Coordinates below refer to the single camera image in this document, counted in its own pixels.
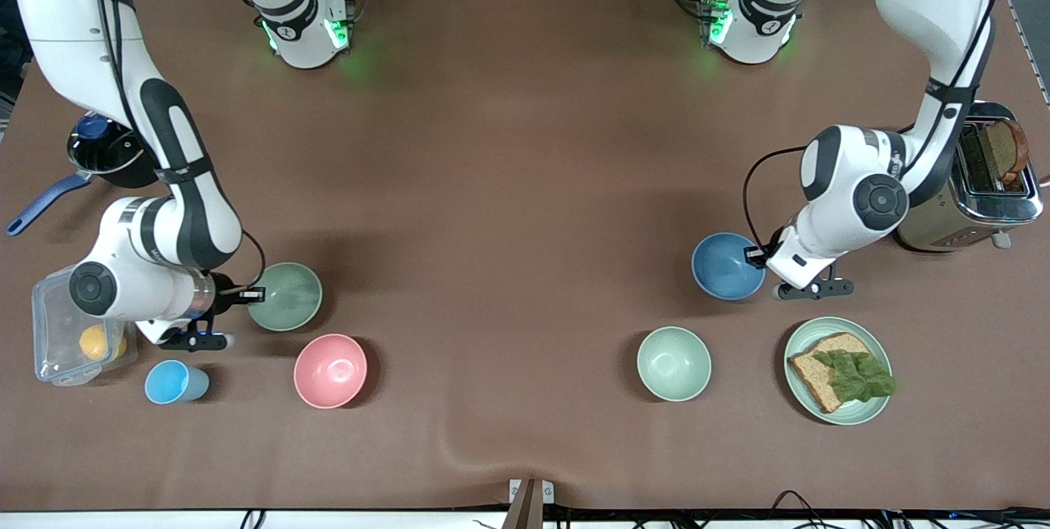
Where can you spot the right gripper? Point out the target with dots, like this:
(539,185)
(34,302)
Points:
(221,290)

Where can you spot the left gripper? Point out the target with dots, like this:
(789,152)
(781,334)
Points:
(772,250)

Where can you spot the blue bowl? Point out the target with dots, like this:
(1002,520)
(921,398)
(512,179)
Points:
(722,266)

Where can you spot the light green bowl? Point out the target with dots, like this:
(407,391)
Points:
(674,364)
(289,298)

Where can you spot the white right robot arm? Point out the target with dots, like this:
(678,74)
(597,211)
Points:
(82,53)

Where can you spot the pink bowl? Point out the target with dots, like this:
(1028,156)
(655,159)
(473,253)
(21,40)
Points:
(330,371)

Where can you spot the blue plastic cup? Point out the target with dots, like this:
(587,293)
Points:
(168,382)

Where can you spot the brown bread slice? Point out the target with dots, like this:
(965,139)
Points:
(812,373)

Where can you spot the light green plate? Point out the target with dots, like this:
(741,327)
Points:
(800,398)

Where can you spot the green lettuce leaf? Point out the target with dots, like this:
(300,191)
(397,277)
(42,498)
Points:
(857,377)

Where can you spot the yellow fruit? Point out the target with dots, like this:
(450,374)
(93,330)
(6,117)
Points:
(94,343)

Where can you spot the clear plastic lidded container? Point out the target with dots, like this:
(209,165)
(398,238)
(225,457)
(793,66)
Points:
(57,348)

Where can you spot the silver beige toaster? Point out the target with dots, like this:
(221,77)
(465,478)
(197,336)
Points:
(984,209)

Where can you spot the brown table mat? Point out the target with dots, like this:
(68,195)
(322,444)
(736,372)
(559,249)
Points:
(509,209)

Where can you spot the toast slice in toaster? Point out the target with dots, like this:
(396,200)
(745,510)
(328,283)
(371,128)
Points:
(1005,152)

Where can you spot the brown wedge piece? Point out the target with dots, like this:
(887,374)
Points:
(522,508)

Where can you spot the metal table edge bracket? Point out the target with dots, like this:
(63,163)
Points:
(548,491)

